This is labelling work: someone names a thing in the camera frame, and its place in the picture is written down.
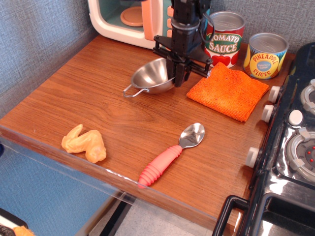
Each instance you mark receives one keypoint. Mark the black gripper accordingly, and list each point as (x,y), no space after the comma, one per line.
(184,51)

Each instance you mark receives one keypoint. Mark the steel bowl with handles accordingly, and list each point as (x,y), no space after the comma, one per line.
(151,78)

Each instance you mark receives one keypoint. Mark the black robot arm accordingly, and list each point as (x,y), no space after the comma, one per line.
(191,11)

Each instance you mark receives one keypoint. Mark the tomato sauce can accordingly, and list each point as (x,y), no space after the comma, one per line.
(225,33)

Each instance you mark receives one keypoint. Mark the teal toy microwave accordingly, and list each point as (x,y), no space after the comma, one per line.
(135,22)

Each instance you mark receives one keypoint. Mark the orange folded cloth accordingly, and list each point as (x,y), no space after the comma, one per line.
(229,92)

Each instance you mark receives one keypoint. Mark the pineapple slices can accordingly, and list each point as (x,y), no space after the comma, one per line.
(265,55)

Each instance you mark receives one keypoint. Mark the toy chicken wing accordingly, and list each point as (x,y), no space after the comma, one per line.
(90,142)

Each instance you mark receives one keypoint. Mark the black toy stove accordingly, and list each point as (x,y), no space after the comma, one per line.
(282,188)

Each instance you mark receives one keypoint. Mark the clear acrylic table guard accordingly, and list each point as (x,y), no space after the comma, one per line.
(106,180)

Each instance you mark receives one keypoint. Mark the orange furry object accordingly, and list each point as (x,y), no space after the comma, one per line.
(16,231)

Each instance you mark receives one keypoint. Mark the spoon with pink handle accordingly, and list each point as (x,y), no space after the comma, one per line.
(189,138)

